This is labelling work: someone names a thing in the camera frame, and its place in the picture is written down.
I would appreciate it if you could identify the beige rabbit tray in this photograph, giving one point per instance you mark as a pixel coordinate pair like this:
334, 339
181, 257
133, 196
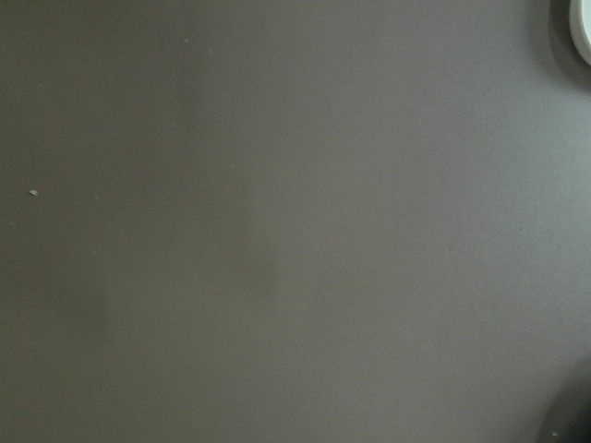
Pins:
580, 28

